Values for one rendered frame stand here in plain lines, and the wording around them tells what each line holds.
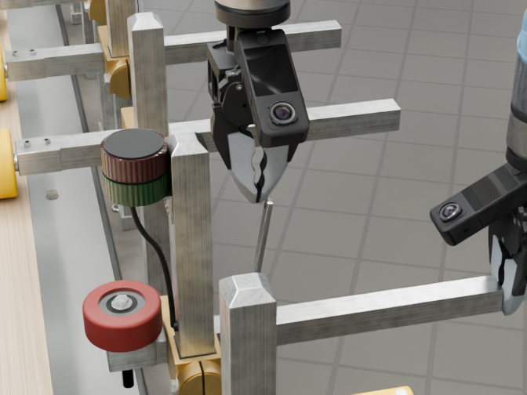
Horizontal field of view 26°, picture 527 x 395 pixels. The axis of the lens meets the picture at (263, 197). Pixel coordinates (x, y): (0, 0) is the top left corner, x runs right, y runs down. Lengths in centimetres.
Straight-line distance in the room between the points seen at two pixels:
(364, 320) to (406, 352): 130
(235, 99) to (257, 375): 32
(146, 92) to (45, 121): 87
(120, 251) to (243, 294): 81
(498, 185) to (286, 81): 29
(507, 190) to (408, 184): 190
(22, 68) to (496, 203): 68
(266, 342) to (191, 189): 25
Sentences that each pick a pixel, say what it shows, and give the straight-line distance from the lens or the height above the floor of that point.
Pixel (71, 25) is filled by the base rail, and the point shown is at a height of 70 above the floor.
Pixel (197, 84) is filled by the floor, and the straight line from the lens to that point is 361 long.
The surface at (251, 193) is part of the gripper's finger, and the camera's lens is 114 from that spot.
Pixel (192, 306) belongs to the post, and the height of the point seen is 93.
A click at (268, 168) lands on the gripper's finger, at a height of 104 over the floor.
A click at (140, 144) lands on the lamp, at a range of 102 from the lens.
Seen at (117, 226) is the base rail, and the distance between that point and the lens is 166.
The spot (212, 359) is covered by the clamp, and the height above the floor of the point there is 87.
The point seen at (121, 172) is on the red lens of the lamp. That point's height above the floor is 110.
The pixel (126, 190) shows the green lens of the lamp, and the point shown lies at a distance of 102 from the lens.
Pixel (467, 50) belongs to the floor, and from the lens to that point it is 389.
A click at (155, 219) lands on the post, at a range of 135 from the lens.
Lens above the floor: 161
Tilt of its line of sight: 32 degrees down
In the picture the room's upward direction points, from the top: straight up
